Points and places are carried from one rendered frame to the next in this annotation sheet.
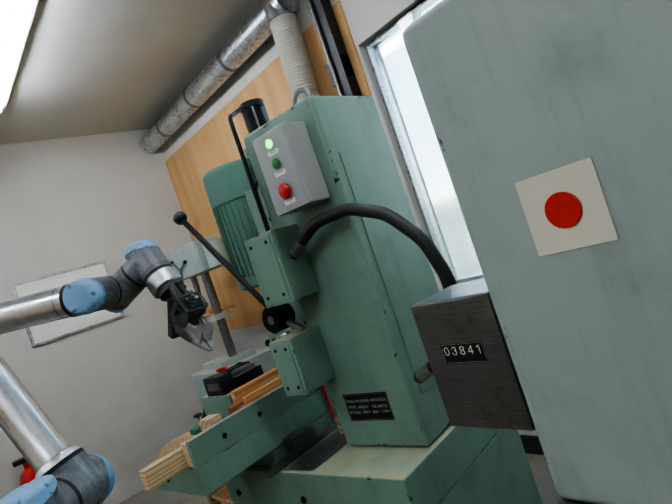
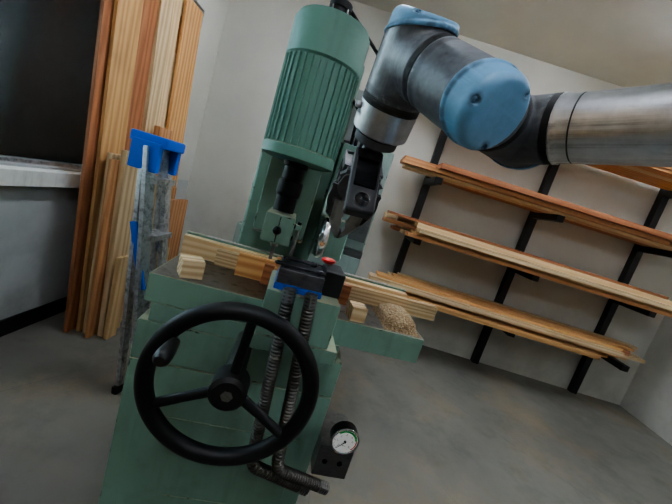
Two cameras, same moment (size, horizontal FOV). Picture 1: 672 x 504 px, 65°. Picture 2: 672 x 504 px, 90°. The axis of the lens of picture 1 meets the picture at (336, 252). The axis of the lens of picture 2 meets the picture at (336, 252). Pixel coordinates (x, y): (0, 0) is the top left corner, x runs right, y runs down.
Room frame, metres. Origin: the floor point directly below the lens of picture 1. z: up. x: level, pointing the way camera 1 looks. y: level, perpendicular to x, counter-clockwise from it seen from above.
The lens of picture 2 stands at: (1.90, 0.82, 1.16)
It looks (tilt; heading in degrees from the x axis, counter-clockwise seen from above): 10 degrees down; 219
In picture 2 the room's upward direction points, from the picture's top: 17 degrees clockwise
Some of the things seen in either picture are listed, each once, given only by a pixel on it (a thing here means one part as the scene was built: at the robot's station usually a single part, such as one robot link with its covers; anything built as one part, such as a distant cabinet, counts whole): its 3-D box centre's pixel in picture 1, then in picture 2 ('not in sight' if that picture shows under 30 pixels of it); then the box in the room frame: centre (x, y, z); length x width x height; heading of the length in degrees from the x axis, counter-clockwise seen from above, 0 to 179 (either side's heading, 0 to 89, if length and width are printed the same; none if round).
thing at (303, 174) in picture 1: (290, 169); (355, 119); (1.03, 0.03, 1.40); 0.10 x 0.06 x 0.16; 49
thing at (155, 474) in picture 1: (258, 411); (331, 286); (1.22, 0.29, 0.92); 0.60 x 0.02 x 0.04; 139
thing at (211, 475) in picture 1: (264, 415); (292, 311); (1.36, 0.31, 0.87); 0.61 x 0.30 x 0.06; 139
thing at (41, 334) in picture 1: (70, 301); not in sight; (3.81, 1.94, 1.48); 0.64 x 0.02 x 0.46; 130
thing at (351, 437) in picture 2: not in sight; (342, 439); (1.30, 0.51, 0.65); 0.06 x 0.04 x 0.08; 139
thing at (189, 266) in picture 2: not in sight; (191, 266); (1.55, 0.17, 0.92); 0.05 x 0.04 x 0.04; 75
